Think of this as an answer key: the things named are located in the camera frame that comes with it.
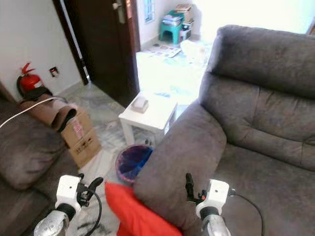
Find grey fabric armchair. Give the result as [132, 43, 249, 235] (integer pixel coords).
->
[134, 25, 315, 236]

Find patterned floor mat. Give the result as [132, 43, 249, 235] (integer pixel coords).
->
[145, 43, 182, 59]

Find teal plastic stool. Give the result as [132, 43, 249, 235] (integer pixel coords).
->
[159, 11, 186, 45]

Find grey fabric sofa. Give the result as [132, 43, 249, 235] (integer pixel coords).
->
[0, 96, 80, 236]

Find brown cardboard box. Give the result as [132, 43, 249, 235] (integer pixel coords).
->
[62, 109, 102, 169]

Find metal door handle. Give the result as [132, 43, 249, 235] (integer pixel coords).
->
[113, 0, 126, 25]

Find window with white frame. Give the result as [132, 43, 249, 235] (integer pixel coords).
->
[144, 0, 156, 23]

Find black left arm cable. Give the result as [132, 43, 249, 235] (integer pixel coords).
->
[91, 189, 104, 236]

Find white side table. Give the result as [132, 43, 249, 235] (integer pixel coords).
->
[118, 91, 178, 147]

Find purple waste bin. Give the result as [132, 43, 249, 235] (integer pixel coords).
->
[116, 144, 154, 185]

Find dark brown wooden door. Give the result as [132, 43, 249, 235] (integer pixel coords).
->
[63, 0, 140, 108]

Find black and white box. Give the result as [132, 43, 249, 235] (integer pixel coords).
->
[179, 20, 194, 42]

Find brown rolled cushion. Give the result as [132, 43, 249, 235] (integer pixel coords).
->
[20, 95, 78, 132]

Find beige tissue box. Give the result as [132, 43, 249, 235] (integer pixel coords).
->
[130, 96, 150, 114]

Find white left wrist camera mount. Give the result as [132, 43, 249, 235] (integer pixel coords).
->
[55, 175, 83, 206]

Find red pillow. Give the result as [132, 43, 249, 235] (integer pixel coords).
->
[105, 182, 183, 236]

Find white cable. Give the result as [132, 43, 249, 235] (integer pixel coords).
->
[0, 97, 61, 129]

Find stack of papers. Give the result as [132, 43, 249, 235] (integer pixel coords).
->
[161, 13, 184, 27]

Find white plastic bag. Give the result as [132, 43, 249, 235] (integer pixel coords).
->
[180, 39, 207, 64]

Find small cardboard box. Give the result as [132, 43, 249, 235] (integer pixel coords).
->
[174, 3, 193, 14]

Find red fire extinguisher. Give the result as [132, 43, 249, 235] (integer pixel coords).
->
[16, 62, 43, 99]

